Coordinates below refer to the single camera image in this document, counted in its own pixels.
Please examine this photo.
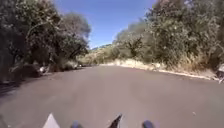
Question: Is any robot's own part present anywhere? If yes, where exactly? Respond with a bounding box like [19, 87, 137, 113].
[142, 120, 156, 128]
[42, 112, 62, 128]
[69, 121, 84, 128]
[108, 113, 124, 128]

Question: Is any grey asphalt road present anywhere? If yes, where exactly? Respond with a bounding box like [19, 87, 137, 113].
[0, 64, 224, 128]

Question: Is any row of trees and bushes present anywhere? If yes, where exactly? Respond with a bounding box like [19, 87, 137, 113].
[78, 0, 224, 73]
[0, 0, 93, 84]

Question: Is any dry grass verge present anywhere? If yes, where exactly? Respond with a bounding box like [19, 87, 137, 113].
[99, 58, 221, 81]

